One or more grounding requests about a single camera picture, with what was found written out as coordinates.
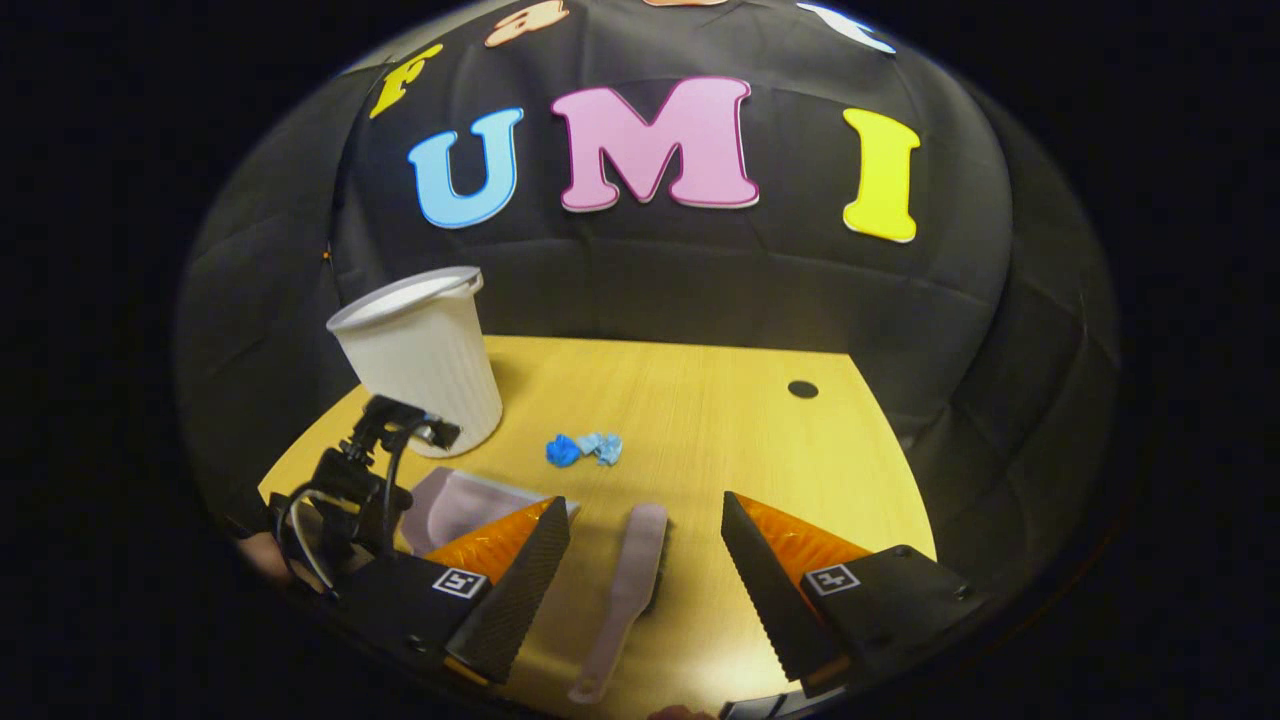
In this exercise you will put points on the lilac plastic dustpan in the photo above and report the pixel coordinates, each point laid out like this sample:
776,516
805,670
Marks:
460,505

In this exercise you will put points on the wooden desktop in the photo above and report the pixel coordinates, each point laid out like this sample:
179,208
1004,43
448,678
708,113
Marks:
720,440

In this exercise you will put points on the white ribbed garbage bin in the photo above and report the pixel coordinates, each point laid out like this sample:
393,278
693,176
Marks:
420,360

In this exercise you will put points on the dark blue paper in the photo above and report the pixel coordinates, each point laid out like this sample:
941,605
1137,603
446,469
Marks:
562,451

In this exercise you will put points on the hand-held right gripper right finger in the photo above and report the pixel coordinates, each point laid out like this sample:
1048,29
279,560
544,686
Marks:
770,590

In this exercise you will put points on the black desk grommet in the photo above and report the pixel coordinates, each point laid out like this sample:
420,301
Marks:
803,389

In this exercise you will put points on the small lilac broom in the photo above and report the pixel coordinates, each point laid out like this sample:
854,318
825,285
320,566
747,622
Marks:
630,580

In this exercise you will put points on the light blue paper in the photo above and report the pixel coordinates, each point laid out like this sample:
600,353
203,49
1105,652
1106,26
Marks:
602,448

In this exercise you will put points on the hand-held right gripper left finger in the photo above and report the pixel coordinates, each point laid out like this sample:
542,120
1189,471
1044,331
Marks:
515,590

